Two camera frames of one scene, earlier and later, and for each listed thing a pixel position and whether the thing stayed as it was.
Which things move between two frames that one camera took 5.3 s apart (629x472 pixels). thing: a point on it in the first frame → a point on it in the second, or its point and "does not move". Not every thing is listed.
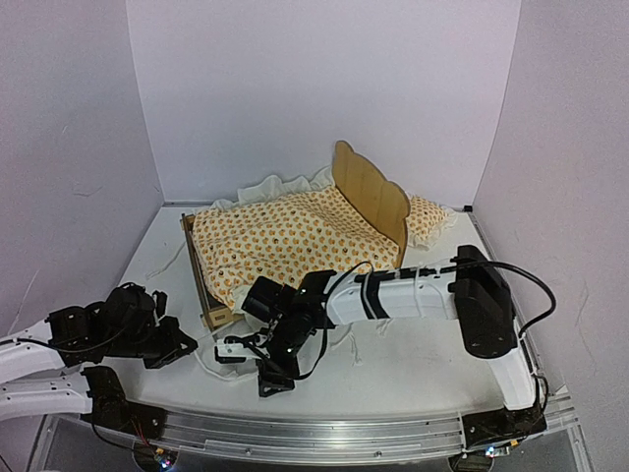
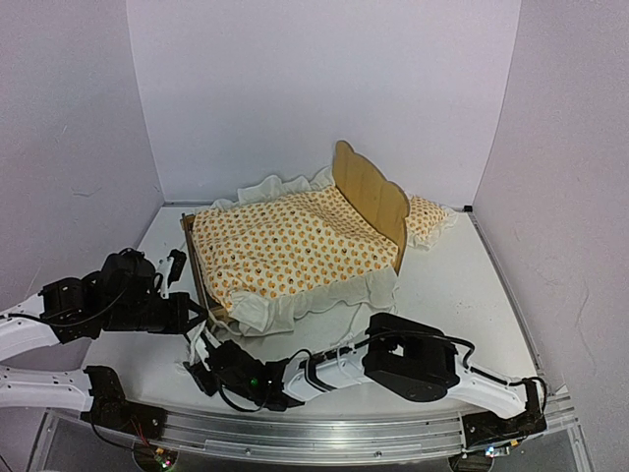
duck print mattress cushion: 275,230 does not move
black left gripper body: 123,345 → 132,318
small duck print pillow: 426,221 does not move
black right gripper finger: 271,381 → 205,380
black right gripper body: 293,340 → 249,394
